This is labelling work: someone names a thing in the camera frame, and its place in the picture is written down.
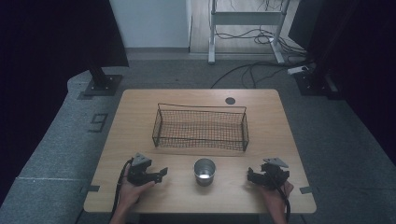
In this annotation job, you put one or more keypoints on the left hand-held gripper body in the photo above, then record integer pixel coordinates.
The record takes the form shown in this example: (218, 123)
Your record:
(139, 172)

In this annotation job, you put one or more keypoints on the black stand base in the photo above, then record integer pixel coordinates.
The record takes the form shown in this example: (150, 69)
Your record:
(104, 84)
(314, 84)

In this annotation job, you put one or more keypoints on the person's right hand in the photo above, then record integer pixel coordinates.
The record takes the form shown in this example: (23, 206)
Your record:
(275, 199)

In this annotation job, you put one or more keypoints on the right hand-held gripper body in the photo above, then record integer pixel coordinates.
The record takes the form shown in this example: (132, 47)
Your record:
(275, 174)

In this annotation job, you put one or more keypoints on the black curtain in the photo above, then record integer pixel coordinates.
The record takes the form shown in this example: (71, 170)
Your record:
(46, 62)
(358, 62)

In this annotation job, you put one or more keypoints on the dark round table grommet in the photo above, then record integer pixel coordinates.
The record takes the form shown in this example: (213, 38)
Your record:
(230, 100)

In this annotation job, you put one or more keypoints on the dark tape piece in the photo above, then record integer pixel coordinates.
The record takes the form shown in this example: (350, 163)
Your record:
(306, 189)
(92, 188)

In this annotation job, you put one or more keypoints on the person's left hand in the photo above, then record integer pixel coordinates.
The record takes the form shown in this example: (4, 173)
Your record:
(132, 193)

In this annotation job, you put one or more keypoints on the white power strip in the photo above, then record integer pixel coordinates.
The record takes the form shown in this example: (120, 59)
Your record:
(297, 69)

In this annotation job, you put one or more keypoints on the metal cup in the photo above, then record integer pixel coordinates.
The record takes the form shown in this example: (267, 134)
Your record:
(204, 174)

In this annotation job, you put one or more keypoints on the white desk frame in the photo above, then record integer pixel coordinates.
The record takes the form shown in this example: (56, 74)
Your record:
(246, 18)

